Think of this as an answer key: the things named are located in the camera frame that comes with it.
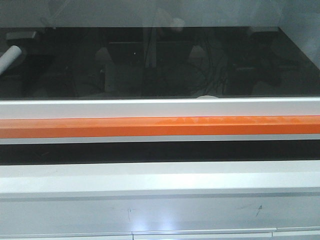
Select white lower cabinet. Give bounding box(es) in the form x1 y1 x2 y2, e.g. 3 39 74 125
0 160 320 240

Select glass sash with orange handle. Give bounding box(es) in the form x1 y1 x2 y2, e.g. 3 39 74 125
0 0 320 145

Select white tube at left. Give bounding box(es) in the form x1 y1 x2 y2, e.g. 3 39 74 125
0 45 22 75

